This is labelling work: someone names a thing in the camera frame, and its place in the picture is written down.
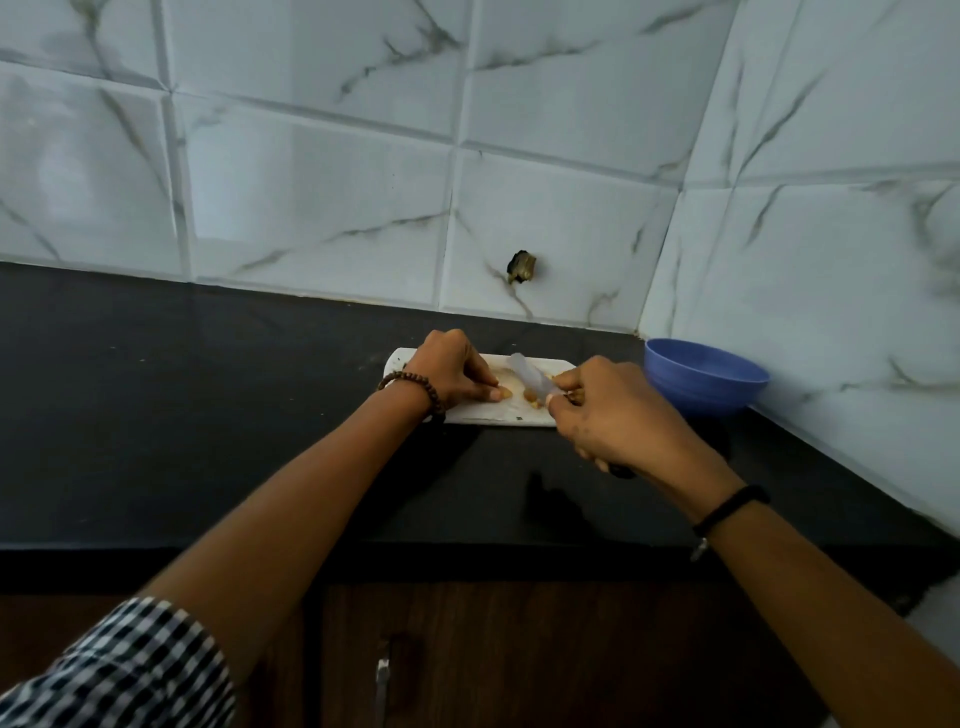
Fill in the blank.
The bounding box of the person's left hand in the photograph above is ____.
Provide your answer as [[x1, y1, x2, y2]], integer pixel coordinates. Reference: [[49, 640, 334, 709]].
[[402, 329, 516, 412]]

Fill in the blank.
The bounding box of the person's right hand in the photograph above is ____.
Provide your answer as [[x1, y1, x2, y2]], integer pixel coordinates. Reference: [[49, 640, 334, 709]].
[[545, 356, 747, 524]]

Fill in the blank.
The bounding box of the white cutting board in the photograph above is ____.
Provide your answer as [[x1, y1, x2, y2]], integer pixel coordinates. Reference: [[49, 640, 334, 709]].
[[383, 347, 580, 429]]

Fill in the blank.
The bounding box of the steel kitchen knife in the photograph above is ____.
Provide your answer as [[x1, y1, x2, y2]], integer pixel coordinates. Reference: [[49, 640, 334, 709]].
[[506, 353, 638, 481]]

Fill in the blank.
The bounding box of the blue plastic bowl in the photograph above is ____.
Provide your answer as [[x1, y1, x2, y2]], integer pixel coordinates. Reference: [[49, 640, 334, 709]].
[[643, 338, 772, 418]]

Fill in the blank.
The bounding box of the person's left forearm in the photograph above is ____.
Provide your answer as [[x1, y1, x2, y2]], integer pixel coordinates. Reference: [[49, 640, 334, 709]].
[[142, 382, 435, 676]]

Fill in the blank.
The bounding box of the person's right forearm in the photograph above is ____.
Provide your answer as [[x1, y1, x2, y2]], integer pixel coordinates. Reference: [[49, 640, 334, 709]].
[[704, 506, 960, 728]]

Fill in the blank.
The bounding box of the black wristband with charm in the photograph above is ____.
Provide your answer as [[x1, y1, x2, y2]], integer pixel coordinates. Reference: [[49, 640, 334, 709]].
[[689, 484, 773, 563]]

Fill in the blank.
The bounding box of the black white checkered shirt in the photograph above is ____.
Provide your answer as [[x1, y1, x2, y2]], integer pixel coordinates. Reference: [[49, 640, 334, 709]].
[[0, 596, 238, 728]]

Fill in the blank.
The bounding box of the brown bead bracelet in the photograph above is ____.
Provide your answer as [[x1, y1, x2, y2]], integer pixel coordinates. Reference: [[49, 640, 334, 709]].
[[376, 371, 448, 422]]

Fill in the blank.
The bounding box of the metal cabinet handle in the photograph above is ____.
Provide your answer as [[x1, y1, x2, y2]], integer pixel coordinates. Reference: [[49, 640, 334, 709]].
[[373, 658, 393, 728]]

